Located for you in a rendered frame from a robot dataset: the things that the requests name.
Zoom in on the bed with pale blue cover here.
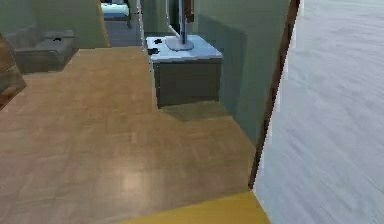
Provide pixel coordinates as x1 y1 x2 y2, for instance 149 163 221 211
100 0 132 28

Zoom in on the grey sofa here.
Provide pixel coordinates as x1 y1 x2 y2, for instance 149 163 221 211
3 25 80 74

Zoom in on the grey lamp with round base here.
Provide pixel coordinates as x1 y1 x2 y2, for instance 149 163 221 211
165 0 195 52

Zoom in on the brown wooden furniture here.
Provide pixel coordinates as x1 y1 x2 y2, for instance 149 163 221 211
0 32 28 111

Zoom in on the white room door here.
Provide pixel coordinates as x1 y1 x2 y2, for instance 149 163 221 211
248 0 384 224

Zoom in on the grey cabinet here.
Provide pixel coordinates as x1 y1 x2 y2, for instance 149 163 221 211
145 34 224 109

